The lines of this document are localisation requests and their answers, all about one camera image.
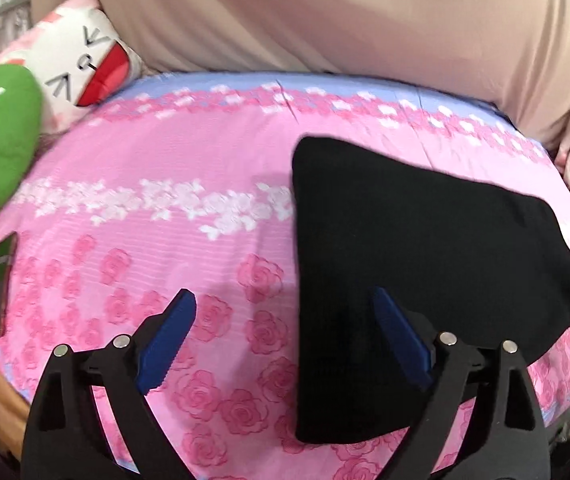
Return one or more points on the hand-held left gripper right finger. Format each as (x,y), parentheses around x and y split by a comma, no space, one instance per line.
(402,340)

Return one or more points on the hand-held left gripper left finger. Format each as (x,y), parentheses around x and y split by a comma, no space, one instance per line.
(167,340)

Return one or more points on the black pants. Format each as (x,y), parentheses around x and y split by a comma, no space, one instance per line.
(415,235)

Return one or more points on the pink rose print bed sheet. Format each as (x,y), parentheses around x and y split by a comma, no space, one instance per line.
(140,160)

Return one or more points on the green plush pillow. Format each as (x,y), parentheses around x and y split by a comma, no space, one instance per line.
(0,145)

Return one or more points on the white cartoon face pillow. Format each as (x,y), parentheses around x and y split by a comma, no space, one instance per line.
(80,60)

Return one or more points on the beige cloth cover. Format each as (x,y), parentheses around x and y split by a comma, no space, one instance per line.
(340,15)

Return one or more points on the wooden bed frame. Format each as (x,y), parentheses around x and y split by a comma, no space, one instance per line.
(7,415)

